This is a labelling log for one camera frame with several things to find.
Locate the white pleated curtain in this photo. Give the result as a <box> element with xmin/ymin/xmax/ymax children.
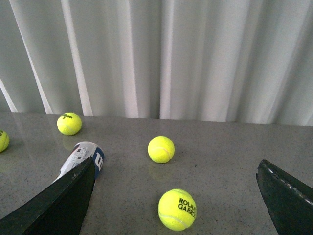
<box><xmin>0</xmin><ymin>0</ymin><xmax>313</xmax><ymax>126</ymax></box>

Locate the plain yellow tennis ball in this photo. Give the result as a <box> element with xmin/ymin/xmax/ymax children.
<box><xmin>148</xmin><ymin>136</ymin><xmax>175</xmax><ymax>164</ymax></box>

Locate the Roland Garros tennis ball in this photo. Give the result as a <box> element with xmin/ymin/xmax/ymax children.
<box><xmin>158</xmin><ymin>188</ymin><xmax>197</xmax><ymax>231</ymax></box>

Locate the Head tennis ball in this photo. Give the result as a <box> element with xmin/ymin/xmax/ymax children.
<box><xmin>0</xmin><ymin>130</ymin><xmax>10</xmax><ymax>152</ymax></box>

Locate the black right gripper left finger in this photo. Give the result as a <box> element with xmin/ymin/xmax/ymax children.
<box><xmin>0</xmin><ymin>158</ymin><xmax>95</xmax><ymax>235</ymax></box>

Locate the clear blue Wilson tennis can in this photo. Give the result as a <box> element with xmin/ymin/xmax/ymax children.
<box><xmin>53</xmin><ymin>141</ymin><xmax>105</xmax><ymax>183</ymax></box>

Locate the Wilson 3 tennis ball far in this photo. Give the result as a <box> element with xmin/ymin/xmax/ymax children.
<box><xmin>57</xmin><ymin>113</ymin><xmax>82</xmax><ymax>136</ymax></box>

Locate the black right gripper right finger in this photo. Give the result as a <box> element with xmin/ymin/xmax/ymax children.
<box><xmin>256</xmin><ymin>159</ymin><xmax>313</xmax><ymax>235</ymax></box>

